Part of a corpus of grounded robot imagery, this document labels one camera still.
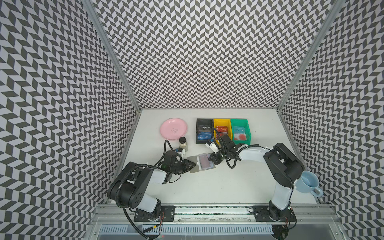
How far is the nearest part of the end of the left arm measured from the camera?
727 mm

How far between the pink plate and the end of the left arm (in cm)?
26

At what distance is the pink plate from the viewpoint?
1049mm
